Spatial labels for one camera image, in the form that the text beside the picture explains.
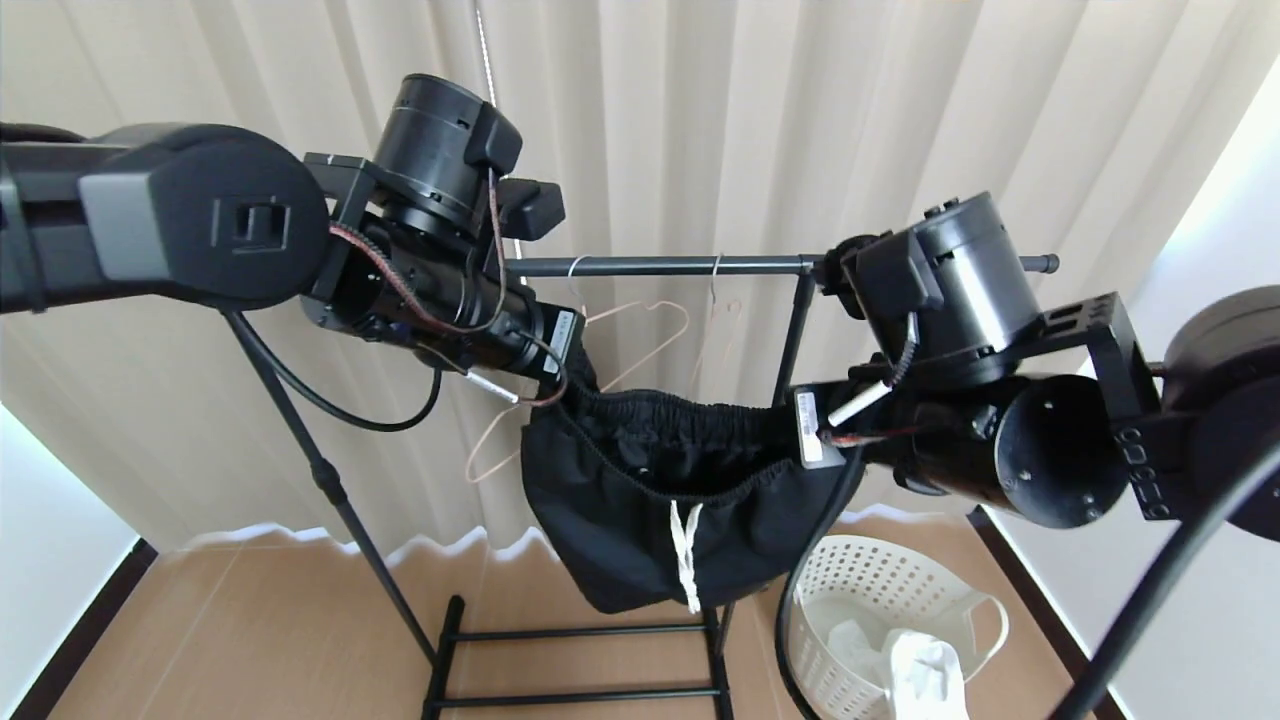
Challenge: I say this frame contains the white garment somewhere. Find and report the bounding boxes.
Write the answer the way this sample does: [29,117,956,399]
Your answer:
[830,620,973,720]

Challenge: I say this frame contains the black shorts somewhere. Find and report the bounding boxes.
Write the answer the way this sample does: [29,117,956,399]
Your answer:
[520,345,851,616]

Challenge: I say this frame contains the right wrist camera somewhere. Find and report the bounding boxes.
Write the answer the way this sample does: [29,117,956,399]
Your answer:
[818,235,876,321]

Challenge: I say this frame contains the black clothes rack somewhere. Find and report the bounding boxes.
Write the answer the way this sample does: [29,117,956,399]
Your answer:
[222,253,1061,720]

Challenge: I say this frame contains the white laundry basket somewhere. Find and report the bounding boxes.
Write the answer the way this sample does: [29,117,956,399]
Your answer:
[790,535,1011,720]

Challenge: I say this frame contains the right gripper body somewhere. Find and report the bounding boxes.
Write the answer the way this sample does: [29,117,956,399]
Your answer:
[795,375,1136,529]

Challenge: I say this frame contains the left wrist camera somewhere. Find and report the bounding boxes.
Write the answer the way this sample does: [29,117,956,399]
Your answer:
[497,178,566,243]

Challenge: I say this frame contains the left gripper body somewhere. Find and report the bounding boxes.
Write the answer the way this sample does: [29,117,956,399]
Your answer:
[330,225,586,386]

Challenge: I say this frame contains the beige curtain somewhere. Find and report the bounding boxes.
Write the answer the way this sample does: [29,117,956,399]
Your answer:
[0,0,1280,561]

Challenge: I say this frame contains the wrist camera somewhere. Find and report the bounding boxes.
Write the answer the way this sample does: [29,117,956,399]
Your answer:
[818,235,876,321]
[497,178,566,243]

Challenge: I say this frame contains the pink clothes hanger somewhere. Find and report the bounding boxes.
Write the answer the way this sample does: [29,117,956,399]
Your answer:
[465,255,691,484]
[690,253,741,391]

